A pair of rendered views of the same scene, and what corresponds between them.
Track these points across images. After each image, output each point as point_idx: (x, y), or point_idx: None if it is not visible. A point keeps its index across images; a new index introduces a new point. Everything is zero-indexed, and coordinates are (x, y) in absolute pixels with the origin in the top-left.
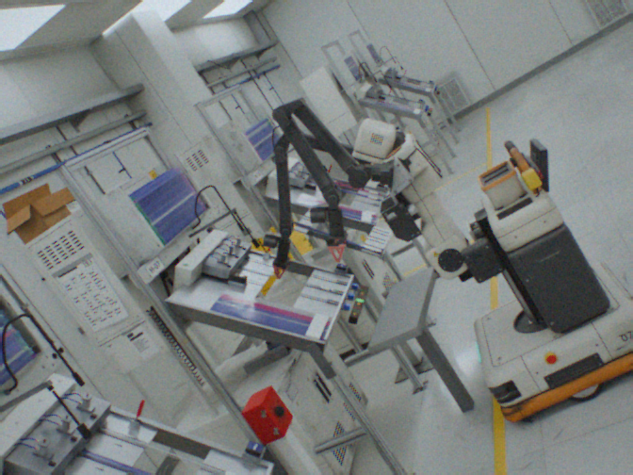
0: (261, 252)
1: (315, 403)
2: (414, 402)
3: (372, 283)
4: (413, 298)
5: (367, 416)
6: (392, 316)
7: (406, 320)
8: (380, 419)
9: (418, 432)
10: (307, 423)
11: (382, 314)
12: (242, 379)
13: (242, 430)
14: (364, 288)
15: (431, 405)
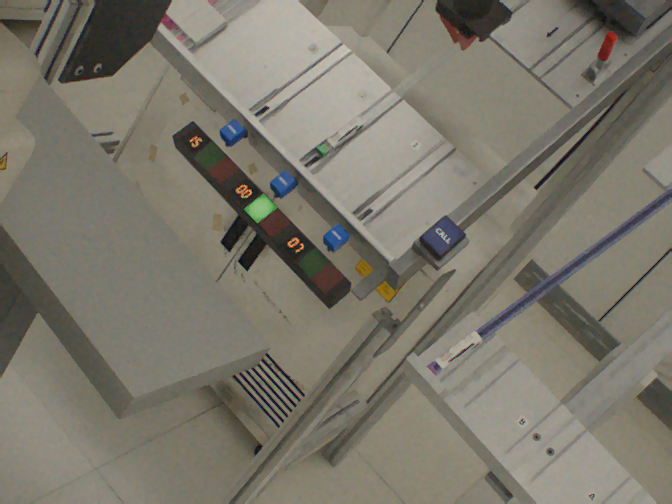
0: (633, 69)
1: (203, 178)
2: (147, 503)
3: (493, 503)
4: (40, 205)
5: None
6: (55, 149)
7: None
8: (209, 450)
9: (36, 401)
10: (154, 127)
11: (120, 179)
12: None
13: None
14: (322, 272)
15: (72, 488)
